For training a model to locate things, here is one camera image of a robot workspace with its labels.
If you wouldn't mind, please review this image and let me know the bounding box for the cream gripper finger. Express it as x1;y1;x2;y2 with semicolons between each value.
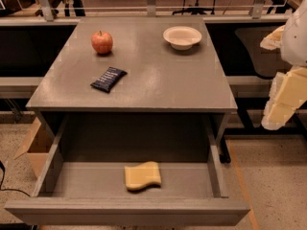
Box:
261;66;307;130
260;26;285;50

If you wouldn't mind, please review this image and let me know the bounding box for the yellow sponge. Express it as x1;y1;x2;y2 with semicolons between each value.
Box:
124;161;162;191

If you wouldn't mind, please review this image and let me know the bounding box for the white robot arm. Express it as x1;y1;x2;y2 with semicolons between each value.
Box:
260;0;307;130

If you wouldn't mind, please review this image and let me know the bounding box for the grey cabinet counter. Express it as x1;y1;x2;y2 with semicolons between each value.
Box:
25;15;239;165

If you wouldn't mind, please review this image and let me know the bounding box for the grey open top drawer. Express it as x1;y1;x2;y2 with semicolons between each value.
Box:
5;114;249;226

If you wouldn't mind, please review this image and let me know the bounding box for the white bowl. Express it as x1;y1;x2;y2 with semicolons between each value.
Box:
163;26;202;51

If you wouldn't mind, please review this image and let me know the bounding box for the dark blue snack packet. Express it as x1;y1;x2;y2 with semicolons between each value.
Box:
91;67;127;93

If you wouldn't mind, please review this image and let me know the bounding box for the red apple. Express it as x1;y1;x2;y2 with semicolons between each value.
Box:
91;31;113;55

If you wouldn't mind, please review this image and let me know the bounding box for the cardboard box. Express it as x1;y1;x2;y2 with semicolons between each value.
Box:
13;118;53;177

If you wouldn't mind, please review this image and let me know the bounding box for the metal railing frame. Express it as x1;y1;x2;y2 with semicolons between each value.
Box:
0;0;303;21

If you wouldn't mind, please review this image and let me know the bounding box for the black cable on floor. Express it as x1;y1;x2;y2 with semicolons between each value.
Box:
0;159;32;197

